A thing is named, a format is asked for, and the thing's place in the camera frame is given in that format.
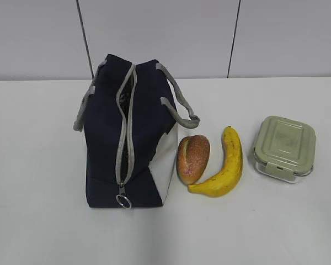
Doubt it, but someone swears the yellow banana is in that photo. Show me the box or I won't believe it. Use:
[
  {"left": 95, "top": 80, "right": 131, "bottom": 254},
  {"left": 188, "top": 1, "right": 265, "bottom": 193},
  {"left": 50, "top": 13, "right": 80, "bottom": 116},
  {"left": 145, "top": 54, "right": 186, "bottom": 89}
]
[{"left": 188, "top": 126, "right": 243, "bottom": 198}]

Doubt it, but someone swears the navy blue lunch bag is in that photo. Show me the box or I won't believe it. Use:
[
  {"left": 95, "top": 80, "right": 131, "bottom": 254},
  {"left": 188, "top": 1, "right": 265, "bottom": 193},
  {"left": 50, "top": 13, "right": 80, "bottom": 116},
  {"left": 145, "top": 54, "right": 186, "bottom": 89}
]
[{"left": 73, "top": 54, "right": 200, "bottom": 209}]

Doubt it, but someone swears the green lidded glass container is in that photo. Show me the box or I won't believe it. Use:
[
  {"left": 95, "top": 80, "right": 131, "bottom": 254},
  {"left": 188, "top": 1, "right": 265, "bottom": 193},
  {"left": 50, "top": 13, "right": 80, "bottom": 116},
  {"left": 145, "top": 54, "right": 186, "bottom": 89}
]
[{"left": 253, "top": 115, "right": 316, "bottom": 183}]

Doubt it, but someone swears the brown bread roll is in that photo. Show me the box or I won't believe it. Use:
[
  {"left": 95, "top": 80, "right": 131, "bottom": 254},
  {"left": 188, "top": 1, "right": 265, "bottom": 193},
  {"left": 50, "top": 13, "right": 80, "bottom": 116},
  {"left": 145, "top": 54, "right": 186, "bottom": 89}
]
[{"left": 177, "top": 135, "right": 210, "bottom": 185}]

